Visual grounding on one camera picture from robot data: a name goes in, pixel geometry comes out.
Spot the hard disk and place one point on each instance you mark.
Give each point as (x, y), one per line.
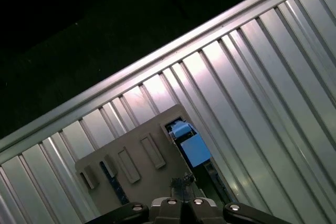
(195, 150)

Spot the grey parts rack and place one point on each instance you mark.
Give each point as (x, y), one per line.
(136, 134)

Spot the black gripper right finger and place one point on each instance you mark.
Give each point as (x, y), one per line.
(199, 211)

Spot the RAM stick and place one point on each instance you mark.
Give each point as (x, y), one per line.
(115, 184)

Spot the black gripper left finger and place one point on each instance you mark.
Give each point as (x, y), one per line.
(165, 209)

